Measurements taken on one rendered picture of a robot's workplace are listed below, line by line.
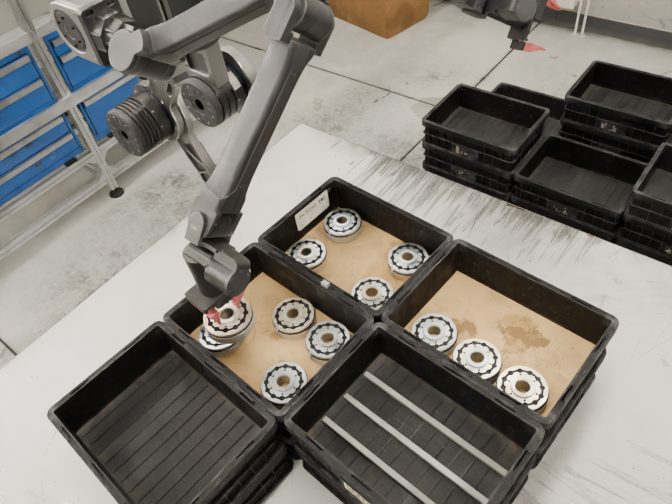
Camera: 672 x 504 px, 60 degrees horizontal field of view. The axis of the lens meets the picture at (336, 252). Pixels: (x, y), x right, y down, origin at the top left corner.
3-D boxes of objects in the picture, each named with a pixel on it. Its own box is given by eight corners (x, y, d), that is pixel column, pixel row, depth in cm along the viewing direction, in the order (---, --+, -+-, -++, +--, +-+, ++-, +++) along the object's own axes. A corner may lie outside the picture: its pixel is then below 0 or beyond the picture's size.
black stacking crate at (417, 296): (382, 348, 134) (378, 320, 125) (455, 269, 147) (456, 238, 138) (539, 454, 114) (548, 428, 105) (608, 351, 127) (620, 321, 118)
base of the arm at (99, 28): (133, 47, 123) (110, -9, 114) (157, 56, 119) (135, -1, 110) (100, 67, 119) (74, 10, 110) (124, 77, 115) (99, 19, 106)
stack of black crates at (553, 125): (466, 153, 278) (469, 113, 261) (496, 121, 292) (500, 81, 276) (545, 182, 259) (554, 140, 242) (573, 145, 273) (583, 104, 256)
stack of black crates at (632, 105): (546, 182, 259) (563, 95, 226) (574, 145, 273) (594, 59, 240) (638, 215, 240) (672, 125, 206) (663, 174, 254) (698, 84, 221)
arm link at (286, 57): (318, 6, 95) (276, -16, 86) (342, 20, 92) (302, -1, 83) (217, 225, 110) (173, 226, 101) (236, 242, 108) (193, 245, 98)
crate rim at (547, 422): (378, 324, 127) (377, 318, 125) (456, 243, 140) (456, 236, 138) (546, 434, 106) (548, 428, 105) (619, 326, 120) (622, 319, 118)
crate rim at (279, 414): (162, 323, 134) (159, 317, 132) (256, 246, 147) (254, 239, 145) (281, 425, 114) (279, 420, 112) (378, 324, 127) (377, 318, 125)
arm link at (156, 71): (142, 28, 115) (119, 21, 111) (175, 40, 111) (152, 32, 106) (132, 74, 118) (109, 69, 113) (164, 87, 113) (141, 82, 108)
